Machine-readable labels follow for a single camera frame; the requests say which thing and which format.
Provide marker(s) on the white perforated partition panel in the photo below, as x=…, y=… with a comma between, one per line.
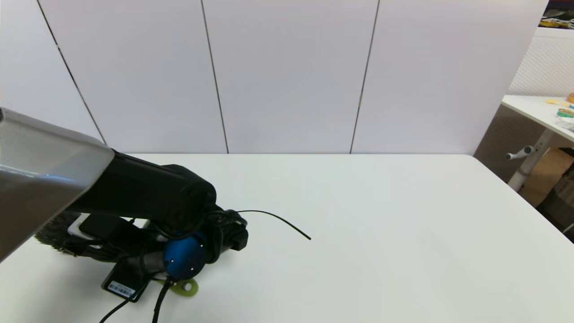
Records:
x=547, y=63

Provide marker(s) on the white table leg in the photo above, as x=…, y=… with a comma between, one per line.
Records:
x=525, y=171

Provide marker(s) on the orange round object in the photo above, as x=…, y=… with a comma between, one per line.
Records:
x=571, y=98

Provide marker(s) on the black and silver left robot arm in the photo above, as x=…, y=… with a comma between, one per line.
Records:
x=143, y=188

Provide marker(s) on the yellow and white clutter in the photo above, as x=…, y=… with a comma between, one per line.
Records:
x=558, y=22

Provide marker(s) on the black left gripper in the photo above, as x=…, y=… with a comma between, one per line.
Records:
x=128, y=280

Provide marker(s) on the green tape roll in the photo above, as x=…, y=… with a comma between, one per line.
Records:
x=565, y=112

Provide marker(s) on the white background table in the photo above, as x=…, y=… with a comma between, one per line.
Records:
x=529, y=106

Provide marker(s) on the brown cardboard box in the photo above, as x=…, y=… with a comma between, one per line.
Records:
x=550, y=174

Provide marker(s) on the yellow flat item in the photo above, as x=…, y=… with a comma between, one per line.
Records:
x=557, y=102

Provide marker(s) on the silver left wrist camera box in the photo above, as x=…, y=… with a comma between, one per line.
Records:
x=78, y=226

